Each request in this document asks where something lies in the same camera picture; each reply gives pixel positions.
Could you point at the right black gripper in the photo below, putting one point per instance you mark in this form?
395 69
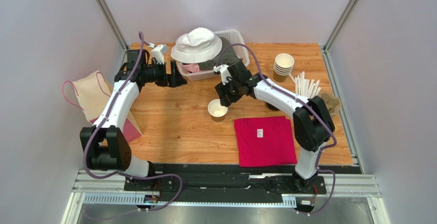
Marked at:
224 94

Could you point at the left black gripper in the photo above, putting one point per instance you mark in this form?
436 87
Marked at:
176 79

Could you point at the brown paper coffee cup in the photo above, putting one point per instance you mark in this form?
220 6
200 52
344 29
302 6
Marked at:
217 111

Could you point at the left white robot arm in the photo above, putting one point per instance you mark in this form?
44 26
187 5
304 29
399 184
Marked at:
104 144

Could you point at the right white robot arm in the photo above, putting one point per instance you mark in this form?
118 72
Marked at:
313 125

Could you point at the pink cloth in basket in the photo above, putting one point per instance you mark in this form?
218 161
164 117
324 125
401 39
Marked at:
190 68

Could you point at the white bucket hat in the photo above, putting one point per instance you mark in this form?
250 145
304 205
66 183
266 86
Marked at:
197 46

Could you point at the olive green folded garment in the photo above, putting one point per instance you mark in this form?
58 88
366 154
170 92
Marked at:
228 58

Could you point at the stack of black lids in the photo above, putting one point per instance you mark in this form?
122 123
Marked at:
271 107

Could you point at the folded red t-shirt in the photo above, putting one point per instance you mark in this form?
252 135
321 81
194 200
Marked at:
265 141

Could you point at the white plastic basket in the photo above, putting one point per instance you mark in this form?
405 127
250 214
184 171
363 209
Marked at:
235 39

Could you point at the stack of paper cups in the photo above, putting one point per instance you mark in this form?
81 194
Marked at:
283 65

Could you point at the bundle of white straws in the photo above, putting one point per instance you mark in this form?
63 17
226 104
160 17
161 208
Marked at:
305 87

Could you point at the cardboard cup carrier tray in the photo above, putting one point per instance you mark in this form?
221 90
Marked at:
333 103

